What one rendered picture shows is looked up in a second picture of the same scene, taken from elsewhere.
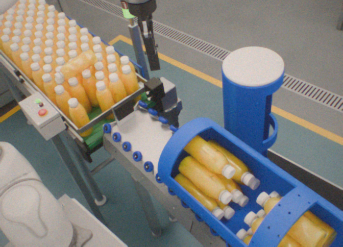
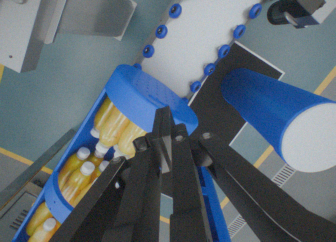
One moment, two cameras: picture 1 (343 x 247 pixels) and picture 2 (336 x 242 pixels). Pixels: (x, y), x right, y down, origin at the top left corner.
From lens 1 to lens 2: 1.06 m
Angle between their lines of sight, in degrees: 54
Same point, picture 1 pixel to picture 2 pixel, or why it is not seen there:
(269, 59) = (326, 157)
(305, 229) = not seen: hidden behind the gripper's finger
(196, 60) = not seen: outside the picture
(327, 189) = (227, 139)
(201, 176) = (112, 125)
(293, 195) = not seen: hidden behind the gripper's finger
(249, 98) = (271, 131)
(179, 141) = (130, 107)
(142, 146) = (199, 9)
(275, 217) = (61, 209)
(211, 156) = (128, 141)
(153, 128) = (230, 17)
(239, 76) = (301, 127)
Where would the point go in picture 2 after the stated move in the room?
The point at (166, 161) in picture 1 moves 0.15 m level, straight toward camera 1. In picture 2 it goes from (112, 86) to (62, 110)
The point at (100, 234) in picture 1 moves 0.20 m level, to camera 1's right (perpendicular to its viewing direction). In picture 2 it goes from (27, 14) to (66, 82)
